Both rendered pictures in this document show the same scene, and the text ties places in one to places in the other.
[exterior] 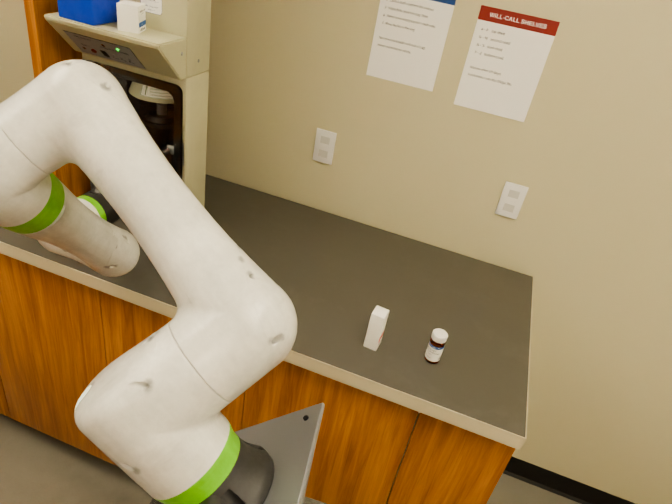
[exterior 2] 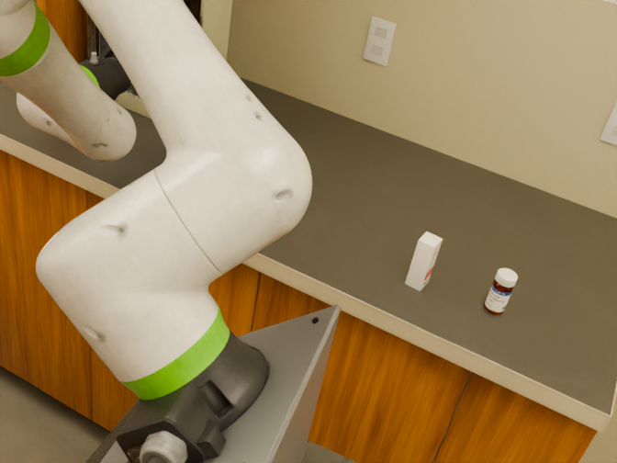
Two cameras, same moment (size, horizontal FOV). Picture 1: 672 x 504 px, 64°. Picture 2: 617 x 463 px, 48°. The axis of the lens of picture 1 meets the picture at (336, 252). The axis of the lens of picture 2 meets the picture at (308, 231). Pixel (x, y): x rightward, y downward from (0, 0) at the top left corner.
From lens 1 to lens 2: 14 cm
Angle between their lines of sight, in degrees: 7
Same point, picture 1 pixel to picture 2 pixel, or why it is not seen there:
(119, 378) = (90, 220)
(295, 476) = (293, 378)
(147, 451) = (115, 312)
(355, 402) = (388, 355)
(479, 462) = (545, 448)
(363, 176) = (427, 83)
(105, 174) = not seen: outside the picture
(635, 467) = not seen: outside the picture
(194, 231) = (194, 59)
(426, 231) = (504, 160)
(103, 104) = not seen: outside the picture
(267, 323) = (273, 172)
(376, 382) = (417, 326)
